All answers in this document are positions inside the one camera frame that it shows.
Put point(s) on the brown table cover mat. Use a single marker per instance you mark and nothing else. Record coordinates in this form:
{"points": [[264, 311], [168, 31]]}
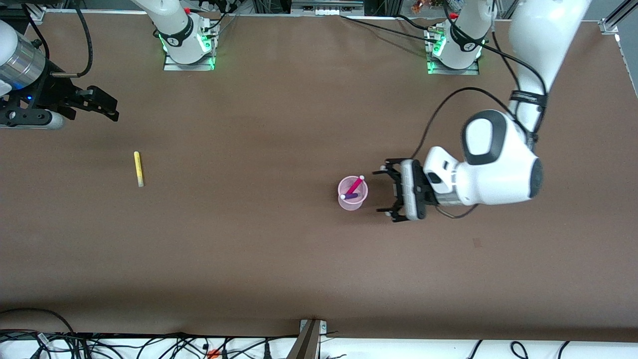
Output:
{"points": [[299, 274]]}

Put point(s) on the pink pen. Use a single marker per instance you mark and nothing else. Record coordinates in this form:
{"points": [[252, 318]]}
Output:
{"points": [[355, 185]]}

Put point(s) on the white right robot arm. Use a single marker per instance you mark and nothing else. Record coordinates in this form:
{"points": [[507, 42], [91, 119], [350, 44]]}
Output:
{"points": [[174, 25]]}

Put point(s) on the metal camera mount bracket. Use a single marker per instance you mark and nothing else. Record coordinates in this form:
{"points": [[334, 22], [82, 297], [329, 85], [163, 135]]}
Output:
{"points": [[306, 341]]}

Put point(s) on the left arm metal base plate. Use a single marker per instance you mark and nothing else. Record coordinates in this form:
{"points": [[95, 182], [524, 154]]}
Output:
{"points": [[468, 71]]}

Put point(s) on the white power strip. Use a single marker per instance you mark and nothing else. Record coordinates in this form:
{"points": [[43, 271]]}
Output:
{"points": [[326, 9]]}

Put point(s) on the purple pen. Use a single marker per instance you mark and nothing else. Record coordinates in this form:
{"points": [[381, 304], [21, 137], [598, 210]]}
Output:
{"points": [[351, 196]]}

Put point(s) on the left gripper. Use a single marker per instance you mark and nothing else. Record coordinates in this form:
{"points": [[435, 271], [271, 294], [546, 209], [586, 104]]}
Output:
{"points": [[427, 192]]}

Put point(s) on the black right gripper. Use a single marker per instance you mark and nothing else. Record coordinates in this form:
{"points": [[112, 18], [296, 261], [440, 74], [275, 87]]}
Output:
{"points": [[56, 93]]}

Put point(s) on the yellow pen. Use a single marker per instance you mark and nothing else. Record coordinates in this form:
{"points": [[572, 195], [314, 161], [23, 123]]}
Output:
{"points": [[138, 167]]}

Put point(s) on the pink cup holder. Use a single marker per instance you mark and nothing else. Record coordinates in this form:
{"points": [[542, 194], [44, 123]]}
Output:
{"points": [[349, 204]]}

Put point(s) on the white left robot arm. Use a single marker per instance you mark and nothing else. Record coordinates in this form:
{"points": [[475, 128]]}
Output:
{"points": [[498, 169]]}

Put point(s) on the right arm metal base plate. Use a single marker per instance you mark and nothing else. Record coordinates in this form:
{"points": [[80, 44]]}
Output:
{"points": [[174, 66]]}

